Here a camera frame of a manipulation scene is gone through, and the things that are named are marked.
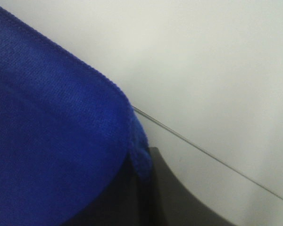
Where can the blue microfibre towel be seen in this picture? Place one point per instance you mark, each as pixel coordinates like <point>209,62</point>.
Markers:
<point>72,151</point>

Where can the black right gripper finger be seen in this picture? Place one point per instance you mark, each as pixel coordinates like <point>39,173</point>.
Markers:
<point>164,201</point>

